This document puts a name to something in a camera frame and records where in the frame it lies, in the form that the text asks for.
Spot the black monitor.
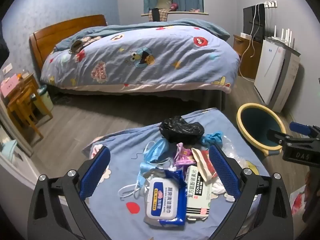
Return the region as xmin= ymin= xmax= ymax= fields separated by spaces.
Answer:
xmin=244 ymin=4 xmax=266 ymax=43

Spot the clear plastic bag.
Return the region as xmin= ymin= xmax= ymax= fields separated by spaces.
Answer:
xmin=220 ymin=135 xmax=247 ymax=171

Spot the white router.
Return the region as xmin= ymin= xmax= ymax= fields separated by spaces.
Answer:
xmin=269 ymin=25 xmax=295 ymax=47

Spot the blue face mask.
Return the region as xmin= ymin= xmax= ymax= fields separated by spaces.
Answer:
xmin=132 ymin=139 xmax=173 ymax=164
xmin=118 ymin=161 xmax=164 ymax=198

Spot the white green medicine box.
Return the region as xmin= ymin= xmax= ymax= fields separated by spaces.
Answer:
xmin=185 ymin=165 xmax=213 ymax=219

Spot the beige red packet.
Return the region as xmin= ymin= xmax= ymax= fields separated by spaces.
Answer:
xmin=191 ymin=148 xmax=218 ymax=183

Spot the printed blue pillow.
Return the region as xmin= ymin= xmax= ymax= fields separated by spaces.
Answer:
xmin=82 ymin=107 xmax=273 ymax=240

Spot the white tissue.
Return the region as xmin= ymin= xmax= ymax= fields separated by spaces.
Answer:
xmin=212 ymin=177 xmax=227 ymax=196

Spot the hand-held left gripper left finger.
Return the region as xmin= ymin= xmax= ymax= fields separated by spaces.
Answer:
xmin=27 ymin=145 xmax=112 ymax=240

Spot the window sill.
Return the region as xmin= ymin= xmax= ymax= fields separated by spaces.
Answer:
xmin=141 ymin=11 xmax=208 ymax=16

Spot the checked bag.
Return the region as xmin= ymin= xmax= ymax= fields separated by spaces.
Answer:
xmin=148 ymin=8 xmax=171 ymax=22

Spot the black plastic bag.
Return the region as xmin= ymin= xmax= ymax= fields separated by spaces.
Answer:
xmin=159 ymin=116 xmax=205 ymax=145

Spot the pink purple wrapper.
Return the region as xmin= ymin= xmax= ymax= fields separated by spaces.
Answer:
xmin=173 ymin=142 xmax=197 ymax=171

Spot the wooden cabinet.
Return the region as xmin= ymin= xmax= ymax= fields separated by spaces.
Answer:
xmin=233 ymin=34 xmax=263 ymax=80

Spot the pink book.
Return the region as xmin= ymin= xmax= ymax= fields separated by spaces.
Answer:
xmin=0 ymin=76 xmax=21 ymax=97

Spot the strawberry printed box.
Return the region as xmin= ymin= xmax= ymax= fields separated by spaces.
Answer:
xmin=289 ymin=184 xmax=311 ymax=216

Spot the dark brown object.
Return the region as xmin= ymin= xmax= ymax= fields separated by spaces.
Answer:
xmin=69 ymin=39 xmax=83 ymax=53

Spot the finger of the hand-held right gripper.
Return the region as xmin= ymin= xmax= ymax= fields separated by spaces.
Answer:
xmin=266 ymin=128 xmax=297 ymax=153
xmin=290 ymin=122 xmax=320 ymax=140

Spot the white air purifier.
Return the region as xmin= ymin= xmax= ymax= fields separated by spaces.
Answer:
xmin=254 ymin=37 xmax=301 ymax=113

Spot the blue paper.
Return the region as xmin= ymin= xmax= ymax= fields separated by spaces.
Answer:
xmin=200 ymin=131 xmax=224 ymax=147

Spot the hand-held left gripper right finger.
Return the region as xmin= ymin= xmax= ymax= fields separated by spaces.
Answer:
xmin=209 ymin=145 xmax=293 ymax=240

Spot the wooden stool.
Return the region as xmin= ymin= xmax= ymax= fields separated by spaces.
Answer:
xmin=6 ymin=74 xmax=53 ymax=140

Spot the blue bin yellow rim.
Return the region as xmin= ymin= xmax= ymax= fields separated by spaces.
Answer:
xmin=236 ymin=103 xmax=288 ymax=157

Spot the wooden bed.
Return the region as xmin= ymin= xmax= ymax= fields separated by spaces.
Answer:
xmin=29 ymin=14 xmax=240 ymax=111

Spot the white cable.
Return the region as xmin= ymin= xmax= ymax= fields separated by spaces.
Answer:
xmin=238 ymin=3 xmax=264 ymax=81

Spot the blue white wet wipes packet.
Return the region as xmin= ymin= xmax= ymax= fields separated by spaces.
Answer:
xmin=143 ymin=169 xmax=188 ymax=228

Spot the olive cushion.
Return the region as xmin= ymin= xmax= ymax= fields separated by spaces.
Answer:
xmin=156 ymin=0 xmax=175 ymax=9

